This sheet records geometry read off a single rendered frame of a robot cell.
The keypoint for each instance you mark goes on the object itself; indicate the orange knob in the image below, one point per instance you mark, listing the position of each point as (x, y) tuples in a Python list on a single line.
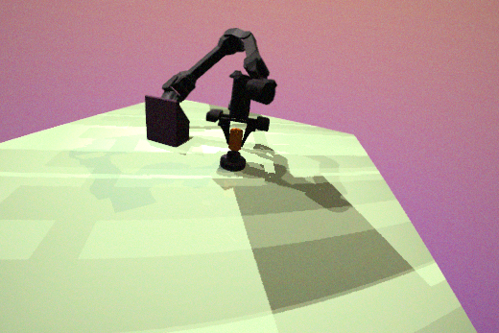
[(235, 139)]

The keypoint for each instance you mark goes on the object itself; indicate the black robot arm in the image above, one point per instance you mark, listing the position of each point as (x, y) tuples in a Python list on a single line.
[(255, 86)]

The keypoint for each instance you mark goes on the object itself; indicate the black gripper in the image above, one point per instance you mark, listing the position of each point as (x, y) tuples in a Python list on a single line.
[(239, 109)]

